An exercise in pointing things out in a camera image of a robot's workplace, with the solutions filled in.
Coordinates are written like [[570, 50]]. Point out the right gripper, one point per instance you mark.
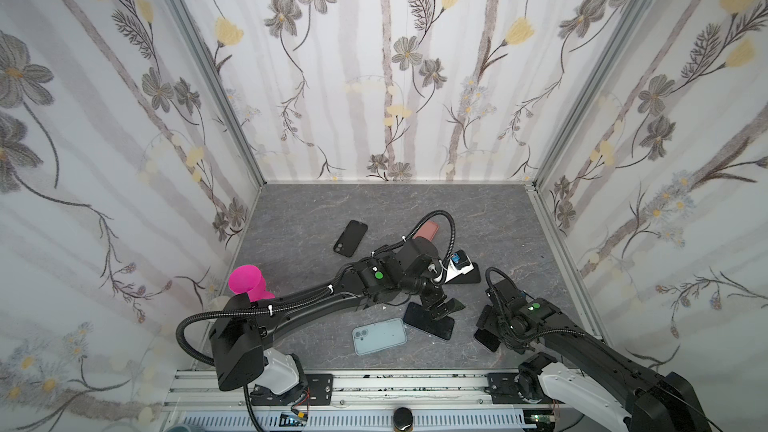
[[491, 320]]

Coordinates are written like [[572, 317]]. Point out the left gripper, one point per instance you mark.
[[443, 311]]

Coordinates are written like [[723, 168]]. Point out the pink-edged phone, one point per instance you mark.
[[487, 339]]

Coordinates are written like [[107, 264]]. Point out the black phone case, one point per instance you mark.
[[350, 239], [473, 276]]

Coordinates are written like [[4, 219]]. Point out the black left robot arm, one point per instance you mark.
[[244, 330]]

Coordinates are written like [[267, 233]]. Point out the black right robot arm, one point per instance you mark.
[[581, 371]]

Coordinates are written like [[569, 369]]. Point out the black phone front centre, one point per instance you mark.
[[417, 317]]

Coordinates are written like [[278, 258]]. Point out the light blue phone case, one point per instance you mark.
[[379, 336]]

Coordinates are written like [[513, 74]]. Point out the pink phone case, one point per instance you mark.
[[428, 230]]

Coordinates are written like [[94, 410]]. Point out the black round knob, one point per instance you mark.
[[403, 420]]

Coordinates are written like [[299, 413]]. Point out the magenta plastic goblet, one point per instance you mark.
[[249, 280]]

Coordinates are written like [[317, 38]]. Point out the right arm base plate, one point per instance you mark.
[[510, 389]]

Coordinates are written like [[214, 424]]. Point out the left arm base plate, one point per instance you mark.
[[314, 389]]

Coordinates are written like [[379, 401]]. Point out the aluminium mounting rail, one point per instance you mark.
[[355, 389]]

